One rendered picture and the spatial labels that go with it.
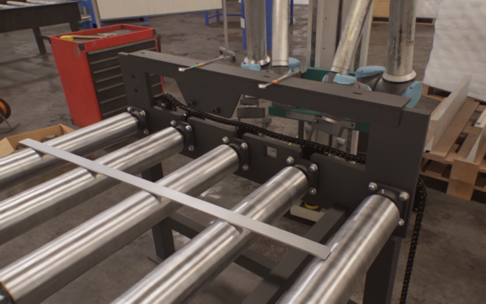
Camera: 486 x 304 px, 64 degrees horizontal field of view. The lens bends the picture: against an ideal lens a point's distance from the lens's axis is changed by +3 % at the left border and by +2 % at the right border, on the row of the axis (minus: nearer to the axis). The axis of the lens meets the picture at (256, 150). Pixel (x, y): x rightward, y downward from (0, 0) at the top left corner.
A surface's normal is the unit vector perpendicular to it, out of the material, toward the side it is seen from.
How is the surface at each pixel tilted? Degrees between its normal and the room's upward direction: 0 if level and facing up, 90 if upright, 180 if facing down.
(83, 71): 90
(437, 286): 0
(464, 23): 87
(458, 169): 90
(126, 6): 90
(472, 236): 0
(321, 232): 0
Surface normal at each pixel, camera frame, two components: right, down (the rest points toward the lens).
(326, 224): -0.03, -0.89
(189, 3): 0.48, 0.40
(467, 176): -0.59, 0.39
